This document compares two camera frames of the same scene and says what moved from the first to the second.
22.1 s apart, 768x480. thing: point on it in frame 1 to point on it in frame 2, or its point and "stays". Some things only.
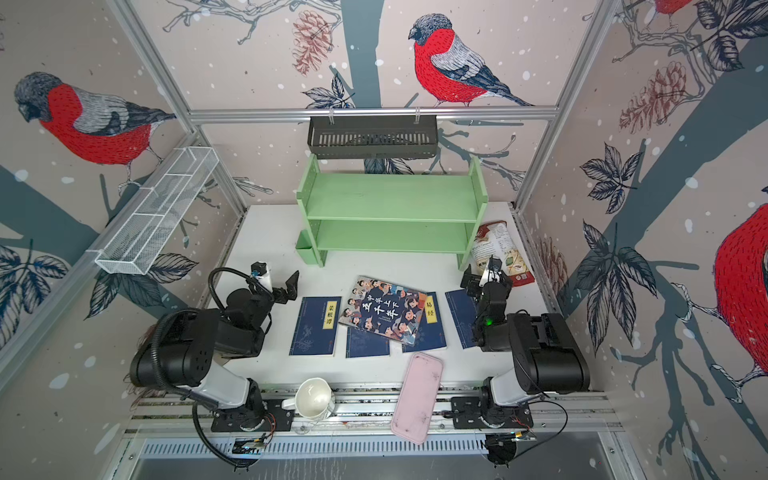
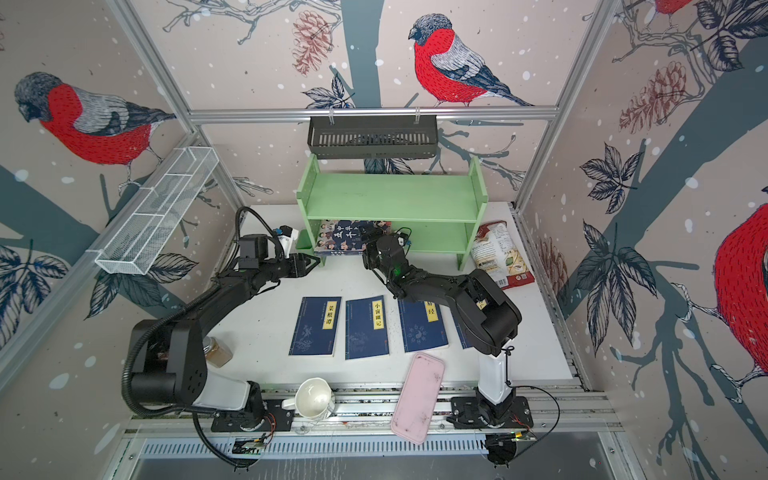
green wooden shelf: [416, 213] stays
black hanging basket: [373, 137] stays
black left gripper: [290, 293] to [298, 264]
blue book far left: [316, 328] stays
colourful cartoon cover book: [385, 309] to [348, 237]
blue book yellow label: [430, 333] stays
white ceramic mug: [314, 398] stays
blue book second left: [364, 343] stays
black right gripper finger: [471, 282] to [370, 231]
